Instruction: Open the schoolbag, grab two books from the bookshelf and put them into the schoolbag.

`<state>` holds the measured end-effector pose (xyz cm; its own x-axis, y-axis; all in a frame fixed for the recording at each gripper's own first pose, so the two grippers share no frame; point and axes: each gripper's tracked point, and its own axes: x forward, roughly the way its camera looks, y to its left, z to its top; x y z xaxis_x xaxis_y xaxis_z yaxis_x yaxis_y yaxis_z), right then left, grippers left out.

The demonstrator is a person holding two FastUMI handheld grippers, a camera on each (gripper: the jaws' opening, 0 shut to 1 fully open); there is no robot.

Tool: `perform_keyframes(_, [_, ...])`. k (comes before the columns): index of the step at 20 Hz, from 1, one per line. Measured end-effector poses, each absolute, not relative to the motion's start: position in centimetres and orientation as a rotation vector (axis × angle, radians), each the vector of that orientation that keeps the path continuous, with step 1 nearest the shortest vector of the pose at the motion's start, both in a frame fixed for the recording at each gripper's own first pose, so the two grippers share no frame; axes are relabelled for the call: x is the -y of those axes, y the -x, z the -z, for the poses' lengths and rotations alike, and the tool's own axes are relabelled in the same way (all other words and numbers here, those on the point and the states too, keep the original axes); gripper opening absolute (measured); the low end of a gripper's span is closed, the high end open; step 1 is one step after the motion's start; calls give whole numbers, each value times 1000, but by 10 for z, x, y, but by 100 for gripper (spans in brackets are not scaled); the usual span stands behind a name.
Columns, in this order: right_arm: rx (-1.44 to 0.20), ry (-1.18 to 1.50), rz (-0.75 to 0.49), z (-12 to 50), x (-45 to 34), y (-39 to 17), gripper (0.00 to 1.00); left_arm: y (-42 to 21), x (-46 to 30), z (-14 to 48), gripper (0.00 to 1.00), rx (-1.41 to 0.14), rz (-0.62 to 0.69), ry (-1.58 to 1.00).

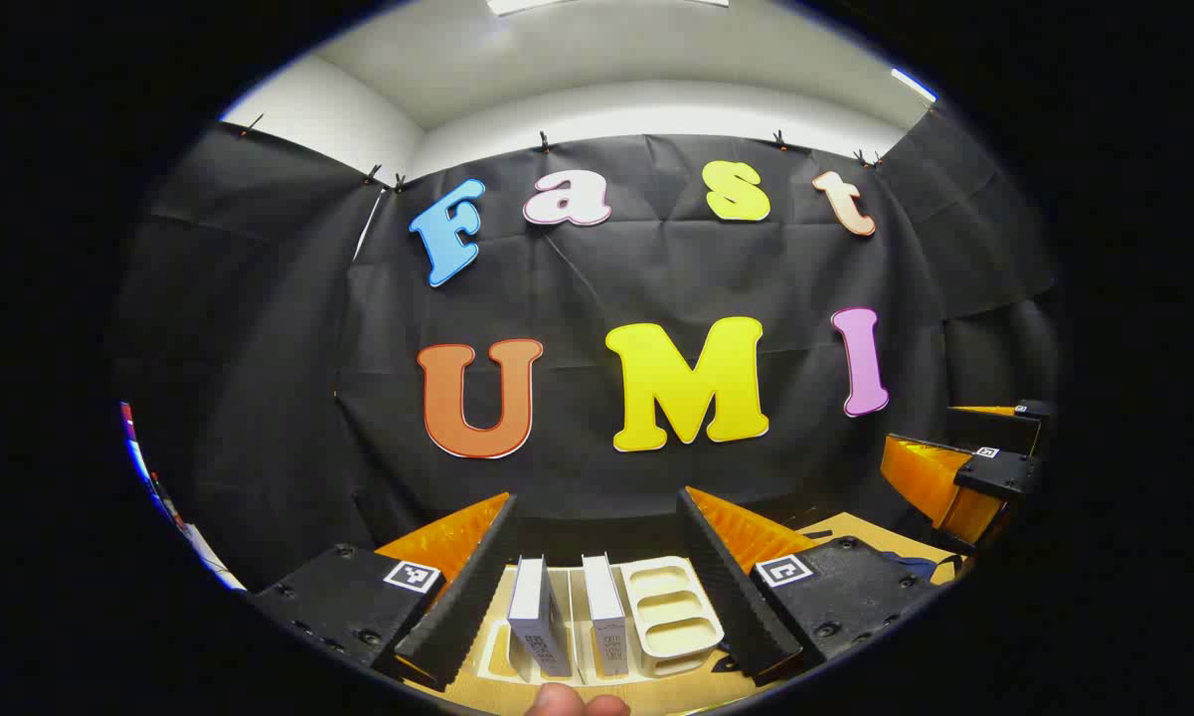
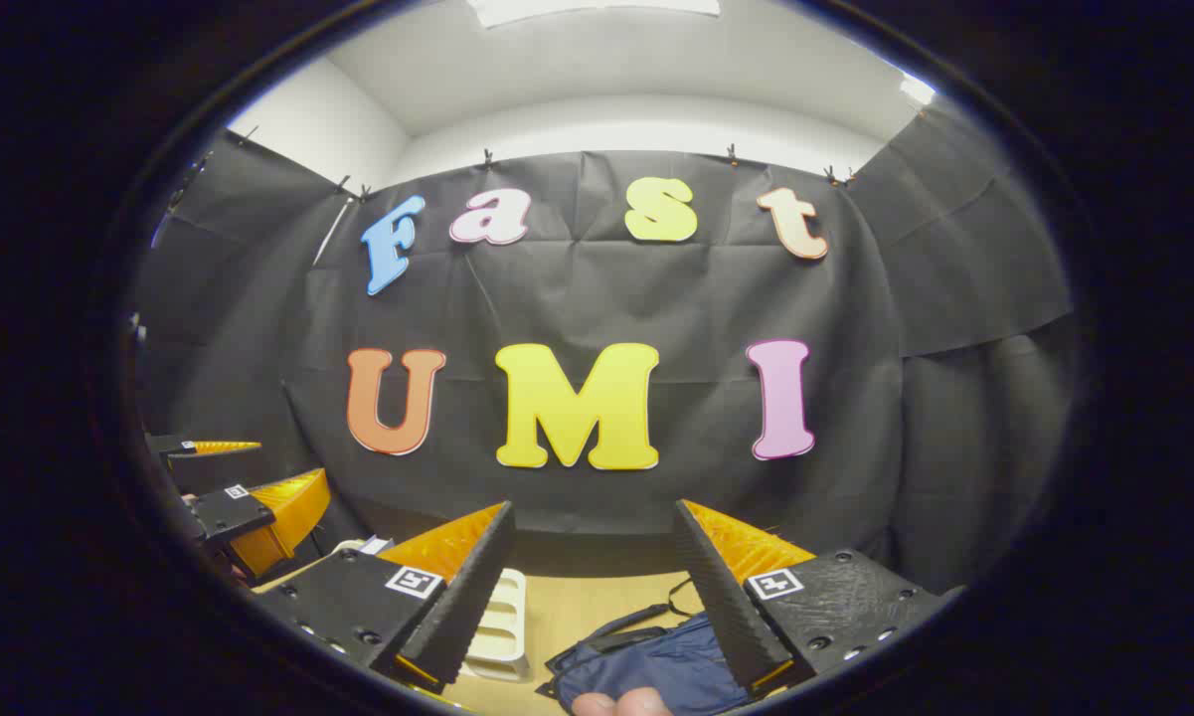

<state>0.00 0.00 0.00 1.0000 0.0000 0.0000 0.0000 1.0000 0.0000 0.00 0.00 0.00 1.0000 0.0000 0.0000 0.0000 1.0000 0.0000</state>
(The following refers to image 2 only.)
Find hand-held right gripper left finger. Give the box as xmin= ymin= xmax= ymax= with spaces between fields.
xmin=254 ymin=500 xmax=518 ymax=697

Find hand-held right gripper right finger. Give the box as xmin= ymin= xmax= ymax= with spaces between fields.
xmin=671 ymin=499 xmax=965 ymax=697

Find white plastic bookshelf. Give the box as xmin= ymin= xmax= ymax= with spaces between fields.
xmin=462 ymin=569 xmax=529 ymax=683

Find navy blue schoolbag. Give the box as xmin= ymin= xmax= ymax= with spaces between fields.
xmin=537 ymin=602 xmax=757 ymax=716

